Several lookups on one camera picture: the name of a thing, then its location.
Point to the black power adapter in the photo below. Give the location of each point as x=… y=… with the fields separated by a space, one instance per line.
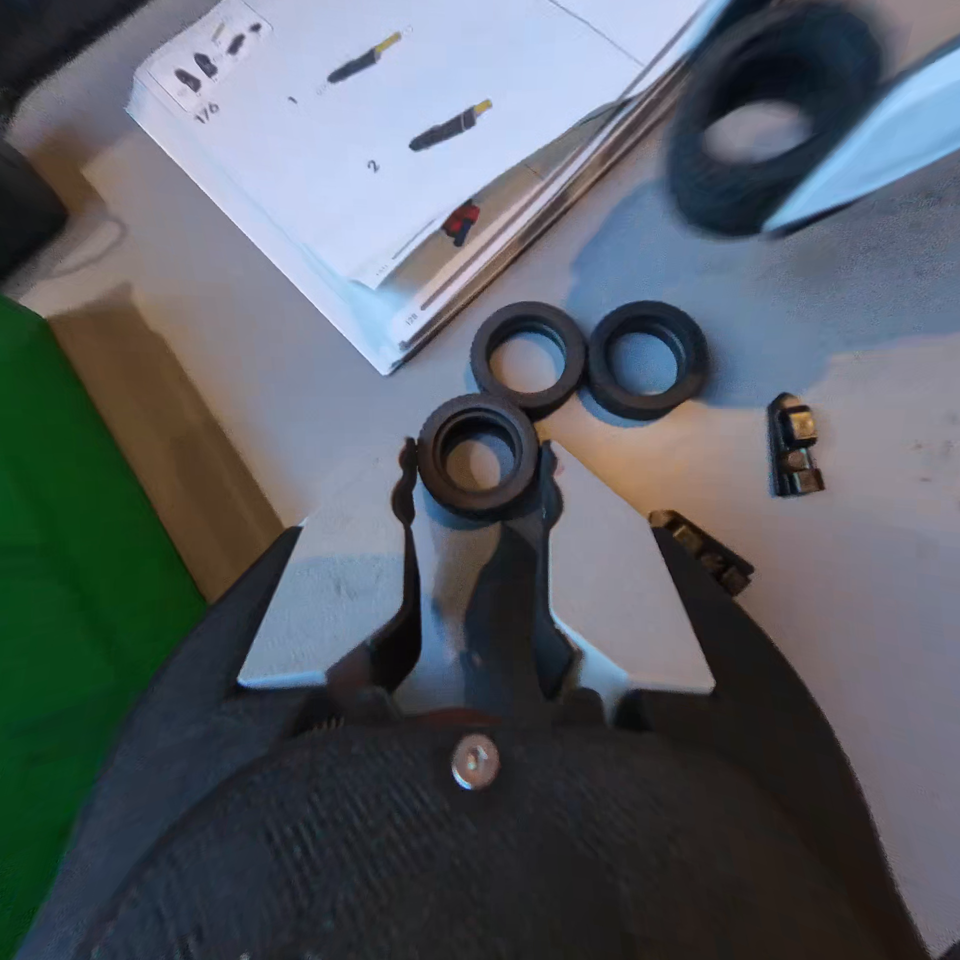
x=26 y=210

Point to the green plastic bin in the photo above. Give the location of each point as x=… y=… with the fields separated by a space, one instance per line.
x=75 y=525

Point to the wooden board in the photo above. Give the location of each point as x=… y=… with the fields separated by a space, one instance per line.
x=172 y=450

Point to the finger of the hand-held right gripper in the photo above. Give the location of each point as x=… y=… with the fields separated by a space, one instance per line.
x=885 y=142

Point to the black brick piece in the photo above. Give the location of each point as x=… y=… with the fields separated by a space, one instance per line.
x=701 y=551
x=795 y=442

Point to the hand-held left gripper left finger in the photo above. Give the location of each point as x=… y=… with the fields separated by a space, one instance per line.
x=330 y=600

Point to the black rubber tyre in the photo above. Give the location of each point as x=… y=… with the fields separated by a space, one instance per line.
x=652 y=405
x=536 y=405
x=697 y=172
x=480 y=504

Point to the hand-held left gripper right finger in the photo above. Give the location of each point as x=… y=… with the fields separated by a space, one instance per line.
x=630 y=600

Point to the building instruction booklet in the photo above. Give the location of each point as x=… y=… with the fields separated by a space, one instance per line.
x=337 y=150

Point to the grey desk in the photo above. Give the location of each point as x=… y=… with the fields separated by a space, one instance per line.
x=862 y=600

